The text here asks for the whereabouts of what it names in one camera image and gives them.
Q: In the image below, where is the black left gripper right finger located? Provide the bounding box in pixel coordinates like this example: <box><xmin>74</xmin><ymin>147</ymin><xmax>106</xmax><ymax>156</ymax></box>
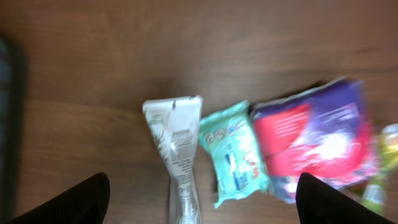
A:
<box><xmin>296</xmin><ymin>173</ymin><xmax>394</xmax><ymax>224</ymax></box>

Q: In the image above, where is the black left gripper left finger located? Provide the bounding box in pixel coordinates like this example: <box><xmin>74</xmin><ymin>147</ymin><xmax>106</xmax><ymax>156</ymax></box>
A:
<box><xmin>7</xmin><ymin>172</ymin><xmax>111</xmax><ymax>224</ymax></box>

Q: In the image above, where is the green yellow juice carton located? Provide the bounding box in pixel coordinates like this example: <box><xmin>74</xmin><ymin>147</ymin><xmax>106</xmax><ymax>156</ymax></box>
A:
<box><xmin>360</xmin><ymin>123</ymin><xmax>397</xmax><ymax>215</ymax></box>

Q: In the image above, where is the red purple pad package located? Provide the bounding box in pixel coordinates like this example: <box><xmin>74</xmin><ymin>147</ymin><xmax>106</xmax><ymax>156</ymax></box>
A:
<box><xmin>251</xmin><ymin>78</ymin><xmax>379</xmax><ymax>203</ymax></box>

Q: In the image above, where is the teal wipes packet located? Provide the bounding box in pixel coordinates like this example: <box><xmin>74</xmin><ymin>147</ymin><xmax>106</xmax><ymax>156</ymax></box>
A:
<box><xmin>198</xmin><ymin>100</ymin><xmax>270</xmax><ymax>208</ymax></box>

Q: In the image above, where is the white tube gold cap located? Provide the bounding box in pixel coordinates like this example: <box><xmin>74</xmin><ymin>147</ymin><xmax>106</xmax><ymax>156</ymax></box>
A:
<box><xmin>142</xmin><ymin>95</ymin><xmax>203</xmax><ymax>224</ymax></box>

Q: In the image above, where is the grey plastic mesh basket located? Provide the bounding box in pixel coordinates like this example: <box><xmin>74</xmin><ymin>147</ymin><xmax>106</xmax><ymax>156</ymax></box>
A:
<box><xmin>1</xmin><ymin>39</ymin><xmax>12</xmax><ymax>221</ymax></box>

